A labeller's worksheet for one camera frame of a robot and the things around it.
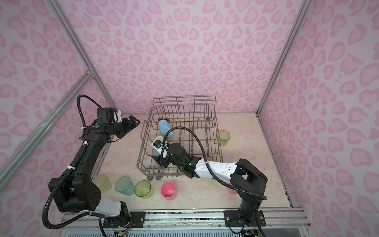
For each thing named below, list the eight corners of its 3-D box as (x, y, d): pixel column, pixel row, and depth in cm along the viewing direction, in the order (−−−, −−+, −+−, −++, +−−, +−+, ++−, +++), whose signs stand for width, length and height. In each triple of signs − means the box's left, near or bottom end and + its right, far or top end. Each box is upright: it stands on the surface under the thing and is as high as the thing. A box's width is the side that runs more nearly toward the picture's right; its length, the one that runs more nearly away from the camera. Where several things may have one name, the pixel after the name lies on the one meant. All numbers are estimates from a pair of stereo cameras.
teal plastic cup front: (121, 196, 83) (112, 190, 74) (125, 183, 87) (117, 176, 79) (135, 196, 83) (128, 190, 74) (138, 183, 87) (132, 176, 79)
